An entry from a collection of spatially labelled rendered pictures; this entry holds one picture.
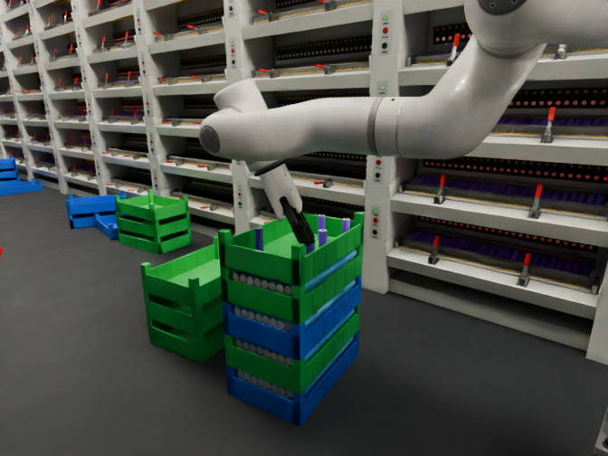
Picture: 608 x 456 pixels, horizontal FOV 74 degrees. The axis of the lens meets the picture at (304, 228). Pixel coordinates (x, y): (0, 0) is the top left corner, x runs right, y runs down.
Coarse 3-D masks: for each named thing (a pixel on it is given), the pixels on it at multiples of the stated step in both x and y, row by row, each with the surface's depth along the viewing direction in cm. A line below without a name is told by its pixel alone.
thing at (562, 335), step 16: (400, 272) 151; (400, 288) 144; (416, 288) 140; (432, 288) 138; (448, 288) 138; (464, 288) 138; (448, 304) 134; (464, 304) 130; (480, 304) 127; (496, 304) 126; (512, 304) 126; (528, 304) 126; (496, 320) 125; (512, 320) 121; (528, 320) 118; (544, 320) 117; (560, 320) 117; (576, 320) 117; (592, 320) 117; (544, 336) 117; (560, 336) 114; (576, 336) 111
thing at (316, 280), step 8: (344, 256) 94; (352, 256) 97; (336, 264) 90; (344, 264) 95; (240, 272) 85; (328, 272) 86; (240, 280) 84; (248, 280) 83; (256, 280) 82; (264, 280) 81; (272, 280) 81; (312, 280) 81; (320, 280) 86; (264, 288) 81; (272, 288) 80; (280, 288) 79; (288, 288) 78; (312, 288) 83
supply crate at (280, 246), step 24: (312, 216) 105; (360, 216) 96; (240, 240) 89; (264, 240) 97; (288, 240) 101; (336, 240) 85; (360, 240) 98; (240, 264) 82; (264, 264) 78; (288, 264) 75; (312, 264) 78
